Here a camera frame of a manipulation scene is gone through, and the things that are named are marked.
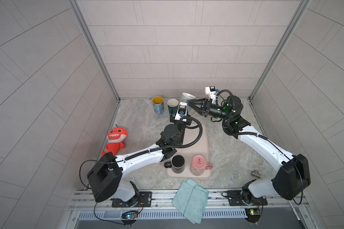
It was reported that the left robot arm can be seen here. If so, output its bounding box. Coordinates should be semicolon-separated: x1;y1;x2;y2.
87;115;203;207

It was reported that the aluminium mounting rail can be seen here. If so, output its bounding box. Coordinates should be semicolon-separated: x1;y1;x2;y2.
66;188;307;210

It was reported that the grey mug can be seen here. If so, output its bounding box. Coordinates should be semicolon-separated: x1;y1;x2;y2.
179;92;196;106

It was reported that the left circuit board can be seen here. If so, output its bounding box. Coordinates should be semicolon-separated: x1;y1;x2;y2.
121;210;138;226

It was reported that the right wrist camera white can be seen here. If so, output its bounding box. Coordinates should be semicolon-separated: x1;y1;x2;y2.
204;86;219;101

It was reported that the dark green mug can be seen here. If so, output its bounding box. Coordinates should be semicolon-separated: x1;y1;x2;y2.
167;99;179;115

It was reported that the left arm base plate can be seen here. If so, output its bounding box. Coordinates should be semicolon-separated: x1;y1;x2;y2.
112;191;152;208

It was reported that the red monster plush toy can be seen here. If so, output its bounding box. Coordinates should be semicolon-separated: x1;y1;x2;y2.
101;127;128;156

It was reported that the light blue butterfly mug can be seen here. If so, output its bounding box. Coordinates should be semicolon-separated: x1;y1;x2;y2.
152;96;164;115

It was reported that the beige tray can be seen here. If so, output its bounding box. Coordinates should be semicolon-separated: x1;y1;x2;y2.
166;124;212;179

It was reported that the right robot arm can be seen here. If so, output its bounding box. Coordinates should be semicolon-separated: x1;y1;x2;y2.
187;86;311;205

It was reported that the black mug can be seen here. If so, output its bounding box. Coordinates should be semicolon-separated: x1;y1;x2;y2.
163;155;185;174

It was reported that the right circuit board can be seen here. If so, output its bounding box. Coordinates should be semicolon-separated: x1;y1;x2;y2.
245;209;261;223

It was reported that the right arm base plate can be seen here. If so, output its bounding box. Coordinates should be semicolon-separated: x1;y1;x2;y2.
221;190;268;206

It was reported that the pink glass mug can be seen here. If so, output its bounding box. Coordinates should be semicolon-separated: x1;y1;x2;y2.
190;155;213;177

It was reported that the small metal fitting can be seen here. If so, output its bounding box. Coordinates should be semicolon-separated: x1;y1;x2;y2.
251;169;262;178

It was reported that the teal cloth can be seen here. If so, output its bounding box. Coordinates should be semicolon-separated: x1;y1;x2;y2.
172;178;209;224

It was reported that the circuit board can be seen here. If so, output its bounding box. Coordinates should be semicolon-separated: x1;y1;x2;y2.
121;210;138;226
245;209;261;223

